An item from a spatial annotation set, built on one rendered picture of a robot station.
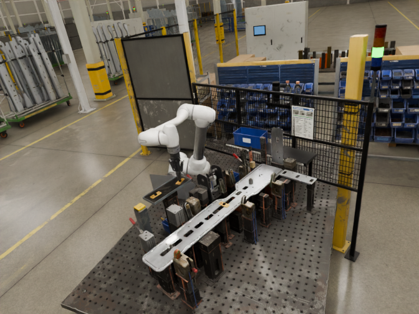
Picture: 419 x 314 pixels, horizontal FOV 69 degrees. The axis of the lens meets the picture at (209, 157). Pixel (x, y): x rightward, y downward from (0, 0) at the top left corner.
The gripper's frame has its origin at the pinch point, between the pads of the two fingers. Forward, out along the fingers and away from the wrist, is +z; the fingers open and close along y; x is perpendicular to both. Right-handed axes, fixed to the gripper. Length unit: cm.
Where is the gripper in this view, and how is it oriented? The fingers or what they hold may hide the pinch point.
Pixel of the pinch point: (179, 175)
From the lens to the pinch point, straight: 231.6
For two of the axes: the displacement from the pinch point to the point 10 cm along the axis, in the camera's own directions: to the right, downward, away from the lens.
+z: 1.2, 8.8, 4.6
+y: 9.1, 0.9, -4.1
